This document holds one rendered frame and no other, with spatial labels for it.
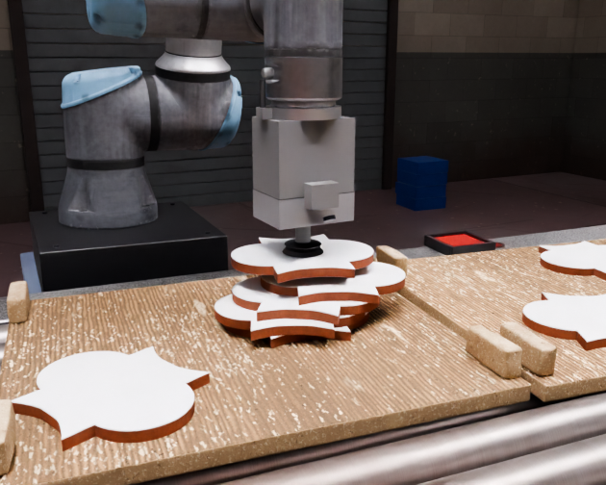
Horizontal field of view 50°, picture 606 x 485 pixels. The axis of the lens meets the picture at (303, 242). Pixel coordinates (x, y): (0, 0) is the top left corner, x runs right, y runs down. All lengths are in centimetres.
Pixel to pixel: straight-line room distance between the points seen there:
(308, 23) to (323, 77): 5
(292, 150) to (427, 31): 583
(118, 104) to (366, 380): 60
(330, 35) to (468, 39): 609
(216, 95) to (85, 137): 20
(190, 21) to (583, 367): 49
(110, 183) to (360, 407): 61
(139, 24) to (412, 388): 42
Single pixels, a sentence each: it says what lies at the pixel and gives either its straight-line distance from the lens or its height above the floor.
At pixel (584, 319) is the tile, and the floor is 95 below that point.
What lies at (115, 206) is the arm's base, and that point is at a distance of 100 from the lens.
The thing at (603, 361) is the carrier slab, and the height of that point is 94.
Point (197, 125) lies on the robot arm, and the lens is 103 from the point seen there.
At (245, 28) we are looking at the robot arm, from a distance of 71.
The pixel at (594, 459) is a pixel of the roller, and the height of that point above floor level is 92.
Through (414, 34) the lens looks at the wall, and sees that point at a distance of 634.
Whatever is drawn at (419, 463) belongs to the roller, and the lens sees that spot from 50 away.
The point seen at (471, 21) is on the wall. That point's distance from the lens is 672.
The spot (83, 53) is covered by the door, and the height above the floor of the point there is 123.
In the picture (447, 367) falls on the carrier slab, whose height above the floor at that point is 94.
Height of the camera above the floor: 119
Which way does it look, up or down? 16 degrees down
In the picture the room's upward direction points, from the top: straight up
